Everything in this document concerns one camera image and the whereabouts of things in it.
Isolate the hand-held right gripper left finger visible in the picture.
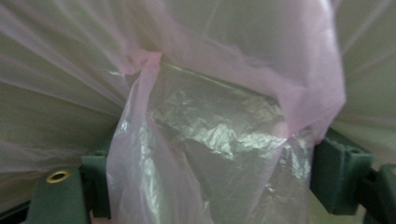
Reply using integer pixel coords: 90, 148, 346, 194
80, 148, 112, 219

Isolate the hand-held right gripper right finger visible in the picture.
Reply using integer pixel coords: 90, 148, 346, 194
308, 127, 375, 217

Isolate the pink plastic bag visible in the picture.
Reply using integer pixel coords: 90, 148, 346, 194
0, 0, 396, 224

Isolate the light green plastic bin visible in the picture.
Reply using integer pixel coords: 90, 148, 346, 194
0, 0, 396, 224

